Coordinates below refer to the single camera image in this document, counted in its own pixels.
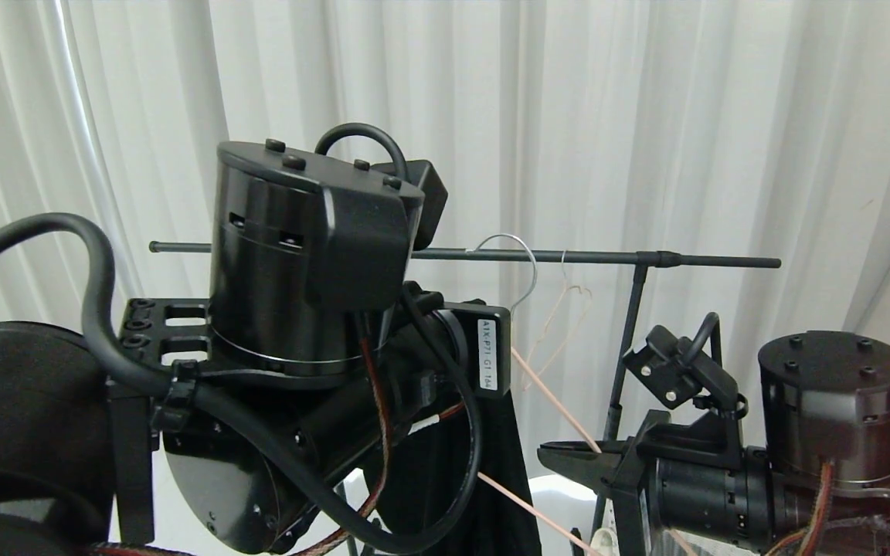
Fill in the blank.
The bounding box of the pink clothes hanger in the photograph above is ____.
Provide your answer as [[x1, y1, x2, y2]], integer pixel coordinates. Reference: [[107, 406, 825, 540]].
[[474, 233, 610, 556], [521, 251, 594, 388]]

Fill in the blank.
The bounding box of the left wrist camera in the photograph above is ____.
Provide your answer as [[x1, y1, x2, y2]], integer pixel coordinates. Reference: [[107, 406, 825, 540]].
[[372, 158, 450, 253]]

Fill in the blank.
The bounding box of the white laundry basket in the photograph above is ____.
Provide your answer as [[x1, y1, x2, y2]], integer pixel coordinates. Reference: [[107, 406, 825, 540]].
[[528, 473, 608, 556]]

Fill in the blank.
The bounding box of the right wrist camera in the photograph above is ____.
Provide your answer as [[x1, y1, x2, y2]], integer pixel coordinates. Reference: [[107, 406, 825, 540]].
[[621, 312, 749, 422]]

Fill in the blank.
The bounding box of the black clothes rack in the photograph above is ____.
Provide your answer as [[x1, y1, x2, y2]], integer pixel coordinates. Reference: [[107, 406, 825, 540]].
[[149, 241, 783, 556]]

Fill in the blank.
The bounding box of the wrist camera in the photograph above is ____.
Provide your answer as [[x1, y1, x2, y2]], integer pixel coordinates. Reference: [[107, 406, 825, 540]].
[[621, 312, 749, 422], [372, 158, 450, 253]]

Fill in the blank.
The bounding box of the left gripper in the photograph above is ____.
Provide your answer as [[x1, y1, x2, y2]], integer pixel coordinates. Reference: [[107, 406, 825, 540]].
[[290, 290, 512, 481]]

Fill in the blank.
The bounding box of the white curtain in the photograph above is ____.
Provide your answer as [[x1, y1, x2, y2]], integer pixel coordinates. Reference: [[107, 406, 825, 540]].
[[0, 0, 890, 480]]

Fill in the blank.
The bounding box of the black short-sleeved shirt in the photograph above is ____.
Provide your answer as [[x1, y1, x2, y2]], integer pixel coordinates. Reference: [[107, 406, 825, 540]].
[[364, 390, 543, 556]]

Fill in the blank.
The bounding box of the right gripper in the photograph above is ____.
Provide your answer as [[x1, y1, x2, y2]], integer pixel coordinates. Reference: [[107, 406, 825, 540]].
[[603, 409, 772, 556]]

